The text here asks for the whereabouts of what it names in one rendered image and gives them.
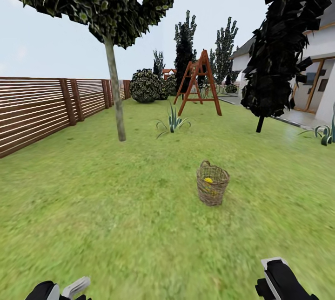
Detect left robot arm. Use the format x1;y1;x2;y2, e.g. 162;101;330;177
25;276;91;300

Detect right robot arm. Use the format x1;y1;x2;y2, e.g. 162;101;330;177
255;257;320;300

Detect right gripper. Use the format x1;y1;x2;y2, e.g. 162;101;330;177
255;278;276;300

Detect wicker basket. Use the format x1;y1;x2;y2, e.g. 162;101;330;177
196;160;230;206

